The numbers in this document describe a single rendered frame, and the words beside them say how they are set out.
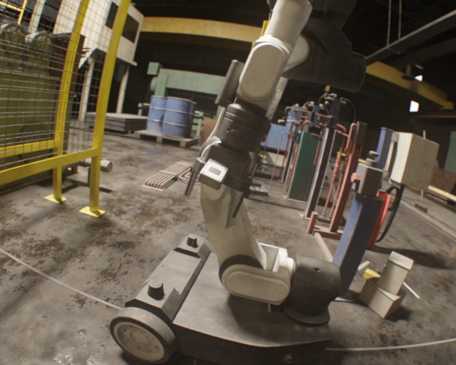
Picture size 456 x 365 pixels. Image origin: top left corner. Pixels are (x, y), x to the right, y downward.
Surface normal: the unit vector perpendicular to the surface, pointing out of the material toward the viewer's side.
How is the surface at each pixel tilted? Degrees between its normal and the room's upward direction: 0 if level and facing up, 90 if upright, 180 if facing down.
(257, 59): 90
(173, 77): 90
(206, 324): 0
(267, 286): 90
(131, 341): 90
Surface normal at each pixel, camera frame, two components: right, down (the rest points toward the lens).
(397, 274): -0.73, 0.02
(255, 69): -0.18, 0.20
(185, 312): 0.19, -0.95
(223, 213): -0.25, 0.58
